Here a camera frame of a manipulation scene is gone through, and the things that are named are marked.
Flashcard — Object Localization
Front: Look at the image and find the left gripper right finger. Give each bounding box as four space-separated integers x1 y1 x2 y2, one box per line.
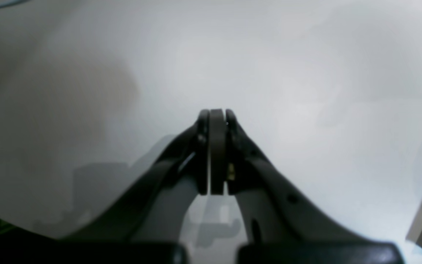
216 110 401 257

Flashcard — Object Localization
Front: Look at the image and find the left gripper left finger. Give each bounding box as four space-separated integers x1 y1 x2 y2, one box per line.
62 109 218 250

